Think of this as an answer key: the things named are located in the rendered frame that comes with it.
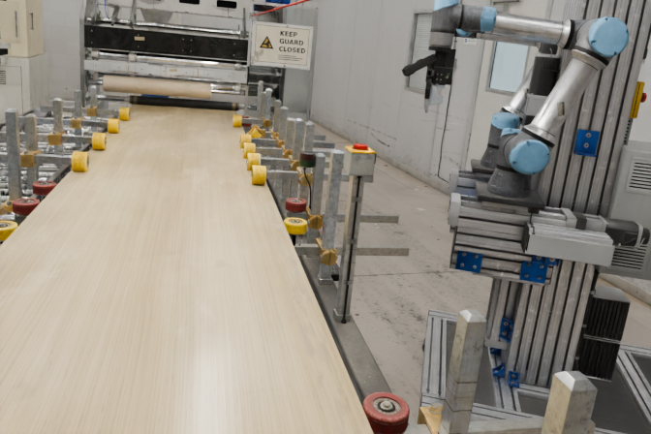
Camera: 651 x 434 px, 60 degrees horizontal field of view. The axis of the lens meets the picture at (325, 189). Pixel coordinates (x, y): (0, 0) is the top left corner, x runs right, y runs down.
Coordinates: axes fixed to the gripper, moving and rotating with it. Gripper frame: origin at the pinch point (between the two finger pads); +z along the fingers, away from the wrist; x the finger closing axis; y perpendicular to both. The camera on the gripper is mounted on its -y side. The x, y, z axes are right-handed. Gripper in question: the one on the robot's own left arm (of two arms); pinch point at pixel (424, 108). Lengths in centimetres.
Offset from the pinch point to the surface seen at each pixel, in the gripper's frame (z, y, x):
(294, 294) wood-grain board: 42, -23, -67
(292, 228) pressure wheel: 42, -37, -17
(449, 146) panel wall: 80, 19, 444
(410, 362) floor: 132, 8, 68
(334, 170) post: 21.5, -25.5, -13.7
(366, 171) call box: 15.3, -12.3, -38.2
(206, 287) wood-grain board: 42, -44, -71
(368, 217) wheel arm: 47, -16, 22
